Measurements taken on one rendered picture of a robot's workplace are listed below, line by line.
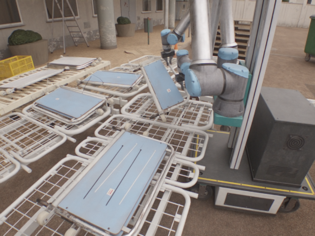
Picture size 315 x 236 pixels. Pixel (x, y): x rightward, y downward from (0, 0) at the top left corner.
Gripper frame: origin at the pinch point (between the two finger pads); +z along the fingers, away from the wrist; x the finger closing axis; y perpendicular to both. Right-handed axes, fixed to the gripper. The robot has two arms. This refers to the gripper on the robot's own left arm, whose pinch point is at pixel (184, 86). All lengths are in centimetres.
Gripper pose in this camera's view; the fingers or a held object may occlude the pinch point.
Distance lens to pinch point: 170.7
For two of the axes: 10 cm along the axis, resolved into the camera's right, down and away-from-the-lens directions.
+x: -9.5, 2.9, -0.9
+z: 1.3, 6.7, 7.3
